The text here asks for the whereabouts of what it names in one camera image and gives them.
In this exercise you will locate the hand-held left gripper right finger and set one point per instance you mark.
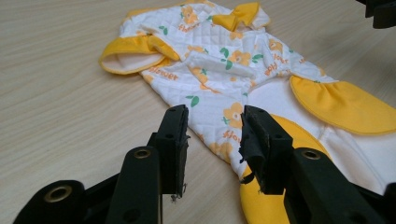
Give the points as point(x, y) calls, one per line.
point(274, 158)

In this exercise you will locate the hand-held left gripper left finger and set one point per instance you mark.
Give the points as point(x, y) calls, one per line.
point(169, 149)

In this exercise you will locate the white yellow floral pet garment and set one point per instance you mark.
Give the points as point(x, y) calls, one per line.
point(236, 81)

